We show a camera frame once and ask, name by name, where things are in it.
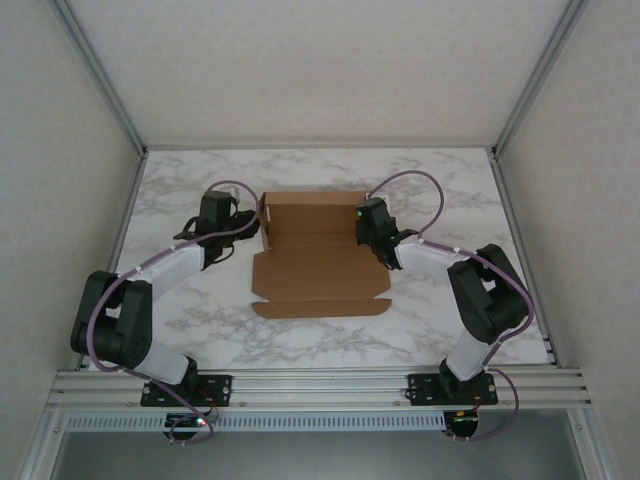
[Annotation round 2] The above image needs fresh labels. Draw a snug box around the brown cardboard box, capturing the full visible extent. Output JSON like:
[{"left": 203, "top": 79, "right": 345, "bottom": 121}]
[{"left": 249, "top": 189, "right": 393, "bottom": 320}]

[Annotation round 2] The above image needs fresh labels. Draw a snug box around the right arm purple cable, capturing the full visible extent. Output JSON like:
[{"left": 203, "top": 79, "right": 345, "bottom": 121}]
[{"left": 369, "top": 169, "right": 534, "bottom": 444}]

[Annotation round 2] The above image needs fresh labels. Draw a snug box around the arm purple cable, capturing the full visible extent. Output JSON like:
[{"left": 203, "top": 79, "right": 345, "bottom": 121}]
[
  {"left": 82, "top": 179, "right": 264, "bottom": 446},
  {"left": 369, "top": 169, "right": 534, "bottom": 444}
]

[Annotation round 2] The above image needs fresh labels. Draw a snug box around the aluminium table side rail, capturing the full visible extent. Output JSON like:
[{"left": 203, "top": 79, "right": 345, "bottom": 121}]
[
  {"left": 488, "top": 149, "right": 559, "bottom": 369},
  {"left": 74, "top": 149, "right": 149, "bottom": 372}
]

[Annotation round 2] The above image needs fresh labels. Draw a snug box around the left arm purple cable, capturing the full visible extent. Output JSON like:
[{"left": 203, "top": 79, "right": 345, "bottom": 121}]
[{"left": 82, "top": 179, "right": 264, "bottom": 446}]

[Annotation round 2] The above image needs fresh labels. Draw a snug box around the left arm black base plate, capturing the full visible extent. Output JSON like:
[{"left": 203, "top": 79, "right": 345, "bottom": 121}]
[{"left": 139, "top": 373, "right": 235, "bottom": 409}]

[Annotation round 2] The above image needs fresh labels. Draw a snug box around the aluminium mounting rail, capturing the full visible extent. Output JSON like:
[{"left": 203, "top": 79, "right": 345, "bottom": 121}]
[{"left": 47, "top": 368, "right": 594, "bottom": 412}]

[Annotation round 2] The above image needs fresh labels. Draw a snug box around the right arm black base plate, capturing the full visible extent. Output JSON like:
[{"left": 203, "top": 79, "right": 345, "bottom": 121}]
[{"left": 407, "top": 372, "right": 500, "bottom": 407}]

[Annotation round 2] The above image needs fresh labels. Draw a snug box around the aluminium frame post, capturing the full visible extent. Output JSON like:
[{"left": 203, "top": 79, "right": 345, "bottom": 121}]
[
  {"left": 52, "top": 0, "right": 149, "bottom": 156},
  {"left": 491, "top": 0, "right": 592, "bottom": 157}
]

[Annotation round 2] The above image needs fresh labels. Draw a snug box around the white slotted cable duct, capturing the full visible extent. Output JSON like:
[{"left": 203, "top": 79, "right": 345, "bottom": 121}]
[{"left": 64, "top": 412, "right": 447, "bottom": 433}]

